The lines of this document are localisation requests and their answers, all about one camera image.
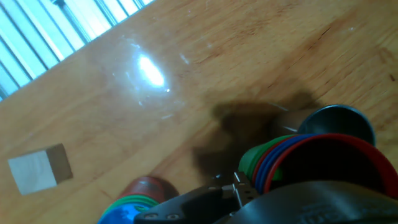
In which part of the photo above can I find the small wooden cube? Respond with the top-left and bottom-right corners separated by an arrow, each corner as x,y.
7,142 -> 74,196

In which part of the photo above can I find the wooden work board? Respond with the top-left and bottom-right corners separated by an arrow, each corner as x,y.
0,0 -> 398,224

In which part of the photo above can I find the stainless steel cup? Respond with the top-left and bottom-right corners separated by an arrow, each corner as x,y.
270,104 -> 376,147

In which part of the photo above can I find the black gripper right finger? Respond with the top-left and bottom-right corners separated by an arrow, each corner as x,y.
217,180 -> 398,224

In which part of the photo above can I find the red plastic cup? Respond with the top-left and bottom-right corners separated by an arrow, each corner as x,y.
262,133 -> 398,200
118,175 -> 180,203
251,135 -> 301,186

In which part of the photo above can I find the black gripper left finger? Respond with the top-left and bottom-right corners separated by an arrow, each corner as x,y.
133,172 -> 259,224

